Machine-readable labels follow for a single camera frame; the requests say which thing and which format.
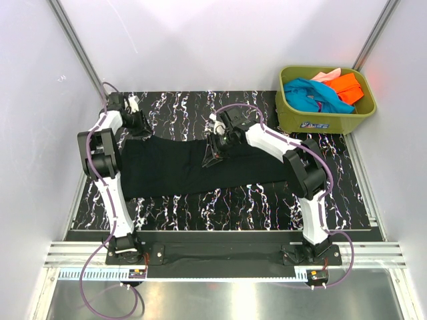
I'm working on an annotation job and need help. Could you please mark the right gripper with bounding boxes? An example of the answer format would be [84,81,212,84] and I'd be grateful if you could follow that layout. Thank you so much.
[202,131,237,168]

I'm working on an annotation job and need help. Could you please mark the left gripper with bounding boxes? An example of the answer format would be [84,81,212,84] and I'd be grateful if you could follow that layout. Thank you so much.
[124,109,153,137]

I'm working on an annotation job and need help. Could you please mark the black t-shirt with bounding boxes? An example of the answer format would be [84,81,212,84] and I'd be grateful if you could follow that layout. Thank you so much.
[121,136,289,200]

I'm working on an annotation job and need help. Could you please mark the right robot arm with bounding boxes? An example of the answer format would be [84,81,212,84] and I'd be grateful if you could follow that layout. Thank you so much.
[202,120,333,265]

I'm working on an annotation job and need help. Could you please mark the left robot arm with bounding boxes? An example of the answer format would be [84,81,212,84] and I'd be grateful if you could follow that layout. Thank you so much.
[77,92,153,265]

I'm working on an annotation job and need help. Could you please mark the black marbled table mat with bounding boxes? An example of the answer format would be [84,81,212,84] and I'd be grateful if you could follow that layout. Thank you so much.
[68,90,373,231]

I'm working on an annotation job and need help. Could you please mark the blue t-shirt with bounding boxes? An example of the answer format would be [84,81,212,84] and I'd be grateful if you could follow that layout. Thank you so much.
[283,78,354,114]

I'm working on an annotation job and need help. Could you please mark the olive green plastic bin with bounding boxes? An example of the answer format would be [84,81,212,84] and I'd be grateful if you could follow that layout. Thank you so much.
[276,65,376,134]

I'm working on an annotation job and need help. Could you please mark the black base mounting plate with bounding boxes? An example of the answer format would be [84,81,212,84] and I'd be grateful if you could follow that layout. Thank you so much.
[105,229,342,279]

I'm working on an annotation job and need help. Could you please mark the pink t-shirt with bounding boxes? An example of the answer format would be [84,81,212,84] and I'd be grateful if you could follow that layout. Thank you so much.
[311,68,342,83]

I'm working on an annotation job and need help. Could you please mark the orange t-shirt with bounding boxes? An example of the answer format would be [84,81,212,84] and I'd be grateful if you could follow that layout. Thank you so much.
[325,73,364,105]

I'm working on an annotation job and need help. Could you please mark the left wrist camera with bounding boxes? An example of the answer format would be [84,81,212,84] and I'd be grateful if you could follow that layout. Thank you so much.
[124,95,139,114]

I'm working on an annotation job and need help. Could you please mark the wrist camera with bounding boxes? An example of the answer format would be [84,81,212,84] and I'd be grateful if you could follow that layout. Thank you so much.
[124,95,139,114]
[209,107,251,135]

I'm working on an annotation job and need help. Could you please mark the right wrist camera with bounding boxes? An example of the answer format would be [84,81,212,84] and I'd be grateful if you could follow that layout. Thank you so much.
[209,107,251,135]

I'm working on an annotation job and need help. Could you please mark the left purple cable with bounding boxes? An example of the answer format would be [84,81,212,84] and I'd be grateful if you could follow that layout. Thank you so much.
[79,81,144,319]

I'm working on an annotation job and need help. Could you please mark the purple cable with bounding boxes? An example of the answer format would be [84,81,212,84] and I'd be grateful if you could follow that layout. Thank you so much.
[79,81,144,319]
[215,103,355,287]

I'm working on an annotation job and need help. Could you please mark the left aluminium frame post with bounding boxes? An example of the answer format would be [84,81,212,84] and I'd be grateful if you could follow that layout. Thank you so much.
[47,0,105,100]

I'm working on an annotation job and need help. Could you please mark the aluminium frame post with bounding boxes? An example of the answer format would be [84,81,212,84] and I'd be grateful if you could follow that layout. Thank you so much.
[47,0,105,100]
[352,0,401,72]

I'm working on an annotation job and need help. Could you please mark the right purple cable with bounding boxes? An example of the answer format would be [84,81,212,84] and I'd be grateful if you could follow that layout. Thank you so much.
[215,103,355,287]

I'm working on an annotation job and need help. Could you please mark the right aluminium frame post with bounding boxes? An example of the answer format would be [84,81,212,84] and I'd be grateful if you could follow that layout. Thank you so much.
[352,0,401,72]

